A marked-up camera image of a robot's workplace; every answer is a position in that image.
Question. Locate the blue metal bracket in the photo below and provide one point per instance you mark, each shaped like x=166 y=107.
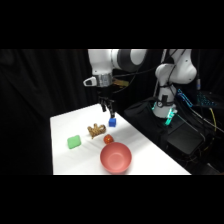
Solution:
x=184 y=97

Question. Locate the tan wrist box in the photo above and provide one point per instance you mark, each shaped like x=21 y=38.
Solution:
x=120 y=83

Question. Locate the black case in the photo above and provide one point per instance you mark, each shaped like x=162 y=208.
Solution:
x=185 y=138

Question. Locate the brown toy figure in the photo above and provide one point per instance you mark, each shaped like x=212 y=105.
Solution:
x=96 y=130

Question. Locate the blue cube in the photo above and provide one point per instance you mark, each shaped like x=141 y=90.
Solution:
x=112 y=122

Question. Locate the teal electronics box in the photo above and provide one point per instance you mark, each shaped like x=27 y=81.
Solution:
x=204 y=100

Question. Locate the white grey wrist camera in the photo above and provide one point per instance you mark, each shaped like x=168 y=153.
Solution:
x=89 y=81

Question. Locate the pink bowl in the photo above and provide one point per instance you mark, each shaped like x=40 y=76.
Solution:
x=116 y=159

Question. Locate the black robot stand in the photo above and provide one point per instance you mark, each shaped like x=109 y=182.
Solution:
x=143 y=115

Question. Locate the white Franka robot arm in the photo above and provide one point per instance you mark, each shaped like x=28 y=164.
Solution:
x=100 y=63

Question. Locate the orange red ball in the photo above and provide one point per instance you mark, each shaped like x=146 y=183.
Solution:
x=108 y=139

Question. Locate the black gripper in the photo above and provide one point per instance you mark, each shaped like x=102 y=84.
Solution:
x=105 y=92

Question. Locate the black curtain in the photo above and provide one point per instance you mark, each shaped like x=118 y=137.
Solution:
x=33 y=100

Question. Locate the green rounded block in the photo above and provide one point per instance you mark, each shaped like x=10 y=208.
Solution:
x=74 y=142

